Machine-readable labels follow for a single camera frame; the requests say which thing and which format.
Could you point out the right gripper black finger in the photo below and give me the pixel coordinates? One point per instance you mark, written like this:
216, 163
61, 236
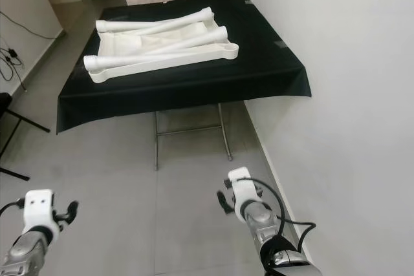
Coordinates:
224, 201

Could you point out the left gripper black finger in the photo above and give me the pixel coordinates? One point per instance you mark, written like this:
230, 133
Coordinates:
72, 208

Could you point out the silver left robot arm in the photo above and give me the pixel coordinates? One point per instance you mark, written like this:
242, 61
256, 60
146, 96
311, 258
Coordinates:
22, 256

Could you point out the black tablecloth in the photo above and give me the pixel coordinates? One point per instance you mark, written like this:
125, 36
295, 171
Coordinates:
168, 98

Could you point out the black power adapter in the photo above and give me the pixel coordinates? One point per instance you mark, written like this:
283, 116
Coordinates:
13, 55

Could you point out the white plastic table top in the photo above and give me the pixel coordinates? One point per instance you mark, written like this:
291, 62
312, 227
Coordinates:
123, 44

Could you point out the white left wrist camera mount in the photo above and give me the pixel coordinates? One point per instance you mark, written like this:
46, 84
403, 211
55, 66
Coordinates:
39, 205

